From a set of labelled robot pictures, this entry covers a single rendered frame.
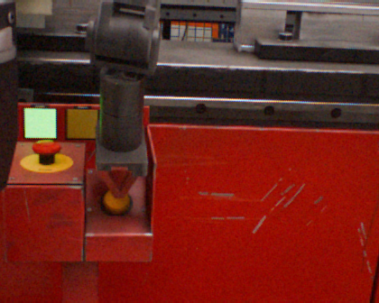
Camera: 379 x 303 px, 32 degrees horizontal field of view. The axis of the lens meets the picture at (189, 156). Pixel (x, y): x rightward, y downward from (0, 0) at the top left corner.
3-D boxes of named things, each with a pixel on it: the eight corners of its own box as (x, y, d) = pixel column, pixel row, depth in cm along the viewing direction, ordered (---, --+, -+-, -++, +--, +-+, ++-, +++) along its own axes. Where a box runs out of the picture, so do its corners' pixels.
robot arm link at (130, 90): (95, 73, 81) (141, 78, 81) (107, 48, 87) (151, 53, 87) (95, 120, 85) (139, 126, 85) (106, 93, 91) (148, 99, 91)
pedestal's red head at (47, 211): (4, 263, 90) (-1, 138, 84) (17, 212, 105) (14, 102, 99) (152, 262, 93) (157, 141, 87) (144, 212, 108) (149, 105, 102)
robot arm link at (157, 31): (86, 22, 79) (157, 34, 79) (107, -14, 88) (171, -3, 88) (82, 107, 86) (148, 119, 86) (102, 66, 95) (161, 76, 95)
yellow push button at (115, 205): (103, 217, 97) (103, 210, 95) (103, 195, 99) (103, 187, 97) (129, 217, 97) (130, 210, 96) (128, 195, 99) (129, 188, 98)
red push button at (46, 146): (31, 172, 91) (30, 147, 90) (33, 161, 95) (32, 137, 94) (60, 172, 92) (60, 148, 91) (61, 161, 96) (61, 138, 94)
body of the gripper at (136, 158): (142, 130, 96) (144, 86, 92) (146, 174, 88) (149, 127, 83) (96, 130, 95) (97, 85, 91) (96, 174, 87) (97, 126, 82)
